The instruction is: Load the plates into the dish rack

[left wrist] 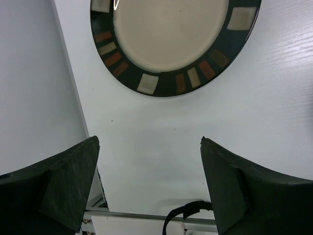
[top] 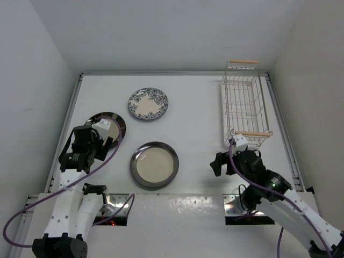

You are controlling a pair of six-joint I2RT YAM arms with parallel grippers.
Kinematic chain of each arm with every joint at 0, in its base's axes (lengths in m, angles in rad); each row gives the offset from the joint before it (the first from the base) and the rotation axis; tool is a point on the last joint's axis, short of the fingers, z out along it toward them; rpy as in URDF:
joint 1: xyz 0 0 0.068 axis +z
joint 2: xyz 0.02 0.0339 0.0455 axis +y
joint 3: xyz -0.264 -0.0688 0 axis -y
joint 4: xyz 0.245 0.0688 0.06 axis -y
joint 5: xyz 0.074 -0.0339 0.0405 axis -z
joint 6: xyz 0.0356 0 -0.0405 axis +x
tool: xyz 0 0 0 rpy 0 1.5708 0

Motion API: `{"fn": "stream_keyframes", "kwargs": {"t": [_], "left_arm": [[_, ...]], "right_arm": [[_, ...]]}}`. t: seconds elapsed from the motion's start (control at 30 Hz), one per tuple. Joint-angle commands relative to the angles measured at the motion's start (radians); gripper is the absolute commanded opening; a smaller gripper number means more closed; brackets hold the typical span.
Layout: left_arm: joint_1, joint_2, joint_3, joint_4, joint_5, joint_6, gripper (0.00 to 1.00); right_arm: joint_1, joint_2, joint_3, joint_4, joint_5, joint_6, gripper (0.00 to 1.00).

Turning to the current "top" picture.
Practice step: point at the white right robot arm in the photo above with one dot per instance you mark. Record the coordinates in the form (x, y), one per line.
(270, 193)

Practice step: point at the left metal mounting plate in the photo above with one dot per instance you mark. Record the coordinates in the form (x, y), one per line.
(115, 202)

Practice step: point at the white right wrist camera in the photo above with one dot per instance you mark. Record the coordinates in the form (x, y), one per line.
(238, 143)

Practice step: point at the grey rimmed cream plate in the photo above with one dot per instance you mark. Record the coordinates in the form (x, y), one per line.
(154, 165)

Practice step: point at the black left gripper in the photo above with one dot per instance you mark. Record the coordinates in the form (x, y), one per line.
(100, 151)

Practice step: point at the white wire dish rack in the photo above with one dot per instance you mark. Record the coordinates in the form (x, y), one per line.
(249, 70)

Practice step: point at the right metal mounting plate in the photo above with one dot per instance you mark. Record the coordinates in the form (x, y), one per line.
(233, 207)

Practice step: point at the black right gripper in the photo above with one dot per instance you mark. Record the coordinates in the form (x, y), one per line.
(221, 158)

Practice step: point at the blue floral plate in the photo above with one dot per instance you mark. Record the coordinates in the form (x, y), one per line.
(148, 104)

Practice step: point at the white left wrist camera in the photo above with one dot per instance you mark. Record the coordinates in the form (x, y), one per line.
(102, 127)

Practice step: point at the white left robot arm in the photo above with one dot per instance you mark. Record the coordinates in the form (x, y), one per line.
(76, 207)

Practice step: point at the black rimmed cream plate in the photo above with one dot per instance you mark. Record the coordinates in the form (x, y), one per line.
(113, 131)

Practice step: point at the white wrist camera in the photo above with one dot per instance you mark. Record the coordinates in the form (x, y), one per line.
(238, 143)
(102, 127)

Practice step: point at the metal mounting plate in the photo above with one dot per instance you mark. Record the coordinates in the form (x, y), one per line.
(115, 202)
(233, 207)

